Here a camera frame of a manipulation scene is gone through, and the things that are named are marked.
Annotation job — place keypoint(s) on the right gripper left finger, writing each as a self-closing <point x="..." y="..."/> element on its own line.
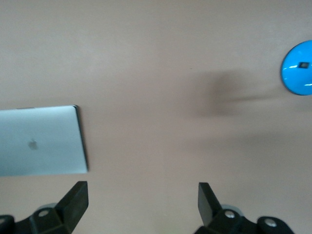
<point x="56" y="219"/>

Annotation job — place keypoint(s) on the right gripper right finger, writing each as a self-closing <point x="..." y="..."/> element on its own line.
<point x="219" y="221"/>

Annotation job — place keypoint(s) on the grey laptop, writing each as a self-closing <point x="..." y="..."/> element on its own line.
<point x="44" y="141"/>

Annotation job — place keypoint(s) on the blue desk lamp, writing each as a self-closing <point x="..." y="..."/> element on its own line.
<point x="297" y="73"/>

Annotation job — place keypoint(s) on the brown table cover sheet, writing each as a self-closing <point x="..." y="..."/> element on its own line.
<point x="156" y="61"/>

